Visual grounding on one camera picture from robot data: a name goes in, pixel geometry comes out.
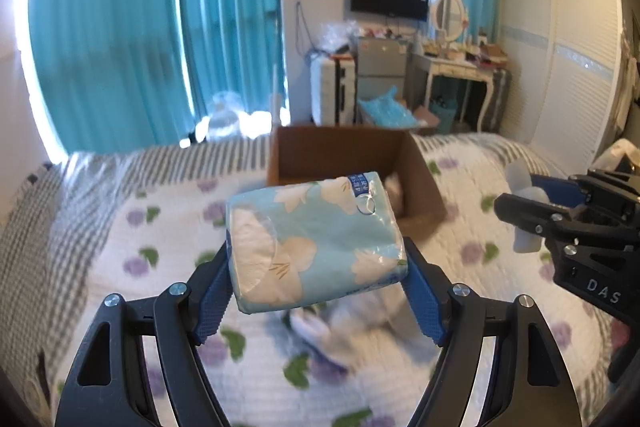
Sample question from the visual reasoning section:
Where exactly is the clear plastic bag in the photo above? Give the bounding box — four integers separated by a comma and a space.
202, 91, 273, 144

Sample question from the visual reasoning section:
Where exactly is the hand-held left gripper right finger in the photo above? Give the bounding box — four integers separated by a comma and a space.
400, 237, 583, 427

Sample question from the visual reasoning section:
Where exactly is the grey white soft item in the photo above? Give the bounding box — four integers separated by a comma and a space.
282, 289, 408, 375

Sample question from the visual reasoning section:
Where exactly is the floral quilted blanket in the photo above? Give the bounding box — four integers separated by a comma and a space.
0, 132, 640, 427

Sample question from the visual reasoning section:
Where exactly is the brown cardboard box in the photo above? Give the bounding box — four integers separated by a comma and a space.
266, 125, 447, 239

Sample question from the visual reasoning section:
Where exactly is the blue plastic bag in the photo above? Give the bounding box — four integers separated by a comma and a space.
357, 87, 420, 128

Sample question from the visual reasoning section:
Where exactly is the clear plastic bags pile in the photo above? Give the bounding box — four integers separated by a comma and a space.
316, 19, 363, 55

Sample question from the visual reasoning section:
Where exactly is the wide teal curtain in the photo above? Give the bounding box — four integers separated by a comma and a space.
26, 0, 195, 154

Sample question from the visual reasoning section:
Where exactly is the white dressing table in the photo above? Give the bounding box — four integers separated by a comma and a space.
404, 44, 511, 132

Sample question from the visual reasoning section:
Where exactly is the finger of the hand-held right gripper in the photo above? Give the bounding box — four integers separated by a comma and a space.
494, 193, 587, 240
529, 173, 595, 208

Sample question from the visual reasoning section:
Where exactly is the oval vanity mirror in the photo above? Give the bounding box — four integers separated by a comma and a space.
430, 0, 470, 44

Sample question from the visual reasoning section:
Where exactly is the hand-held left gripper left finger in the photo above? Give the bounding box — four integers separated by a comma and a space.
54, 241, 236, 427

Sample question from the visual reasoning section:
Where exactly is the white black suitcase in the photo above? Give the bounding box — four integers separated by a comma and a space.
309, 56, 360, 126

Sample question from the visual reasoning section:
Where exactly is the white louvred wardrobe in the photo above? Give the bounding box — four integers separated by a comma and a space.
499, 0, 626, 165

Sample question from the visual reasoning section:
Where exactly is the blue floral tissue pack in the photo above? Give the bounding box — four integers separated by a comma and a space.
225, 170, 409, 314

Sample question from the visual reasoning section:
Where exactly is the grey mini fridge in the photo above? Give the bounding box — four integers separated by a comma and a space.
356, 38, 408, 104

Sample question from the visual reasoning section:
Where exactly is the teal waste bin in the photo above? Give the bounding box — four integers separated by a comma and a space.
430, 99, 458, 134

